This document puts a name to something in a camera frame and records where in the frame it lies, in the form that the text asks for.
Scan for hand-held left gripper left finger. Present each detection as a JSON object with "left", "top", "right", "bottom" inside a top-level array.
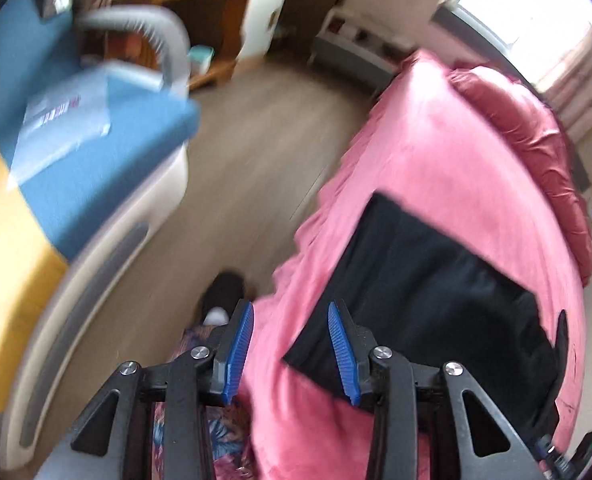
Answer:
[{"left": 68, "top": 299, "right": 255, "bottom": 480}]

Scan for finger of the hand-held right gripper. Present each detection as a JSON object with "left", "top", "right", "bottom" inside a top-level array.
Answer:
[{"left": 551, "top": 310, "right": 572, "bottom": 366}]

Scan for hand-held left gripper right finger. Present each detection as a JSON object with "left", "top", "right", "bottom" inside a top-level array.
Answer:
[{"left": 327, "top": 301, "right": 547, "bottom": 480}]

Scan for black pants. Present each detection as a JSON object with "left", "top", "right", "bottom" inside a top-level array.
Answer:
[{"left": 282, "top": 192, "right": 564, "bottom": 441}]

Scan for person's foot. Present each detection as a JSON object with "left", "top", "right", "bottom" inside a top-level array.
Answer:
[{"left": 201, "top": 271, "right": 249, "bottom": 328}]

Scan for red duvet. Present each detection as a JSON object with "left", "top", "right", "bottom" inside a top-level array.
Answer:
[{"left": 448, "top": 62, "right": 592, "bottom": 288}]

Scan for pink bed sheet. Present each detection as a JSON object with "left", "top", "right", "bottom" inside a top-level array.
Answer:
[{"left": 238, "top": 50, "right": 592, "bottom": 480}]

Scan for blue and yellow sofa chair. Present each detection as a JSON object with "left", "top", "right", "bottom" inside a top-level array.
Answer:
[{"left": 0, "top": 0, "right": 201, "bottom": 471}]

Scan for patterned curtain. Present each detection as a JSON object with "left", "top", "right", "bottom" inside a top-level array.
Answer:
[{"left": 541, "top": 25, "right": 592, "bottom": 141}]

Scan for clear plastic bag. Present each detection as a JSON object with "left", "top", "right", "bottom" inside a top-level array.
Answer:
[{"left": 13, "top": 67, "right": 114, "bottom": 181}]

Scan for teal box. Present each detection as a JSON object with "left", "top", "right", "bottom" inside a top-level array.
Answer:
[{"left": 188, "top": 45, "right": 217, "bottom": 78}]

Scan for grey bench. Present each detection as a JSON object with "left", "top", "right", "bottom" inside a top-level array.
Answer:
[{"left": 308, "top": 7, "right": 411, "bottom": 96}]

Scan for wooden shelf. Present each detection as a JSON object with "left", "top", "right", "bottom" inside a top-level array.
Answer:
[{"left": 110, "top": 0, "right": 257, "bottom": 91}]

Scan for window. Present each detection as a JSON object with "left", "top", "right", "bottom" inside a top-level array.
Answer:
[{"left": 456, "top": 0, "right": 592, "bottom": 61}]

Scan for white cabinet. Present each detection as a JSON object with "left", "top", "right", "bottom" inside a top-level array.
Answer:
[{"left": 238, "top": 0, "right": 301, "bottom": 63}]

